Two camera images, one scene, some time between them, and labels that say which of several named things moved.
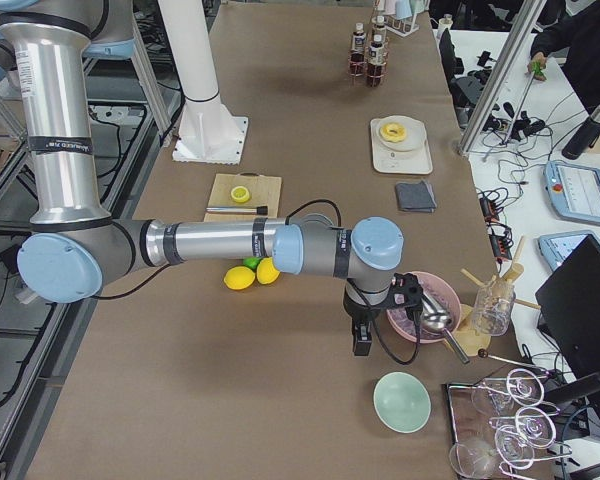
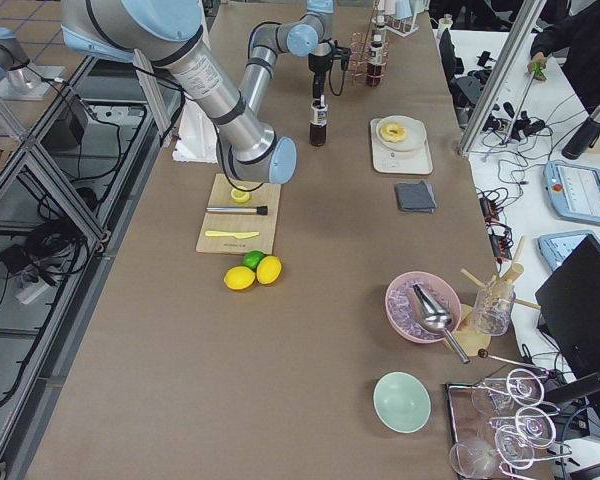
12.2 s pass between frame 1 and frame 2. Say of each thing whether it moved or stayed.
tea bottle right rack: stayed
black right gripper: moved
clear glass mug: stayed
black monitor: stayed
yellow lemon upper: stayed
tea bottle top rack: moved
